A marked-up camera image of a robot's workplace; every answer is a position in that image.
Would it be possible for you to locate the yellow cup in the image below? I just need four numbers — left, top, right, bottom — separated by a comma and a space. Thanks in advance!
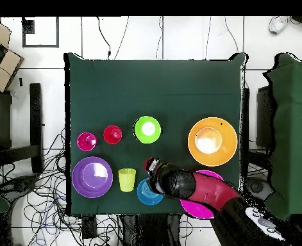
118, 168, 137, 193

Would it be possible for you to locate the blue bowl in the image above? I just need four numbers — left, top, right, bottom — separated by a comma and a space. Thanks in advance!
137, 177, 165, 206

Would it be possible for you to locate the small green bowl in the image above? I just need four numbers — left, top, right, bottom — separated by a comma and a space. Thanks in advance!
132, 115, 162, 145

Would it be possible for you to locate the red cup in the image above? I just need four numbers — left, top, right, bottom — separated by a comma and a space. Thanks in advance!
103, 124, 123, 145

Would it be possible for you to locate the purple bowl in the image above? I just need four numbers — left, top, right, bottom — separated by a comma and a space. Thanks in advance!
71, 156, 113, 199

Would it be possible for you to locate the large pink bowl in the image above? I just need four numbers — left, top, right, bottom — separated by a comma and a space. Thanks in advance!
179, 170, 224, 220

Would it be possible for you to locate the magenta cup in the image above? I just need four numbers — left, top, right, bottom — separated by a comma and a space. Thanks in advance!
76, 132, 98, 152

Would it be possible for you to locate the large orange bowl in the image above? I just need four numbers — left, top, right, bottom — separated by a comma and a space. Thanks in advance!
187, 117, 239, 167

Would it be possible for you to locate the dark green tablecloth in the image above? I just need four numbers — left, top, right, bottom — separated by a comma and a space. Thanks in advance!
63, 53, 247, 216

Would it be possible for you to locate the black power adapter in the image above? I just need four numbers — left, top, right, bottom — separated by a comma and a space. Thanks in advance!
81, 216, 98, 239

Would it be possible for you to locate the black box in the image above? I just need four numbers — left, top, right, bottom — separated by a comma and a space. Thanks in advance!
255, 85, 278, 149

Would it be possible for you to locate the white shoe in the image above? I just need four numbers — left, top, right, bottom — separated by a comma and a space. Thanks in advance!
268, 15, 292, 35

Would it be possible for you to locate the tangle of floor cables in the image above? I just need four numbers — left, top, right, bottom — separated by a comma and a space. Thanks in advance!
0, 126, 138, 246

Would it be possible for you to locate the black cable with plug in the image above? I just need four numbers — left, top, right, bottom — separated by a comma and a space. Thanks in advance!
96, 16, 112, 60

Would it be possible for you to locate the black chair frame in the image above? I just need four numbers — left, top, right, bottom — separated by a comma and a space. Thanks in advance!
0, 83, 44, 175

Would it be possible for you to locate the thin grey cable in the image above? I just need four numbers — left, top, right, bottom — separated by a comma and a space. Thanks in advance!
113, 16, 129, 60

